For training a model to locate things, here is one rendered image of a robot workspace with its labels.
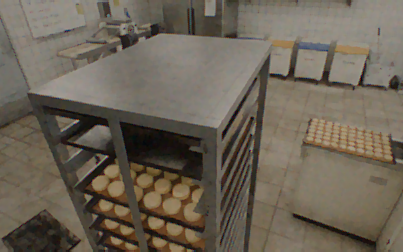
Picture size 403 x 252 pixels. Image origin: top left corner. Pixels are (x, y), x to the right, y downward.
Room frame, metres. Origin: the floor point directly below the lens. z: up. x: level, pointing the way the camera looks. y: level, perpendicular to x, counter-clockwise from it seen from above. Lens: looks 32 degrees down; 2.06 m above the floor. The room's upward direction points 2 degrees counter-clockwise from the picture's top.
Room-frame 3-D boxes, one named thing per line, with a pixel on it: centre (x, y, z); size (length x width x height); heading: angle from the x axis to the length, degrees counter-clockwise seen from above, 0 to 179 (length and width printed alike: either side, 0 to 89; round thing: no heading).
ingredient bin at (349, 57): (4.76, -2.80, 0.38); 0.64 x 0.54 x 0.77; 151
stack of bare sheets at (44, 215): (1.43, 1.48, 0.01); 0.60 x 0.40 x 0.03; 55
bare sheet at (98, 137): (0.76, 0.08, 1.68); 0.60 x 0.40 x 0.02; 158
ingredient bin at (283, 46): (5.33, -1.63, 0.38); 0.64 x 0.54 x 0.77; 155
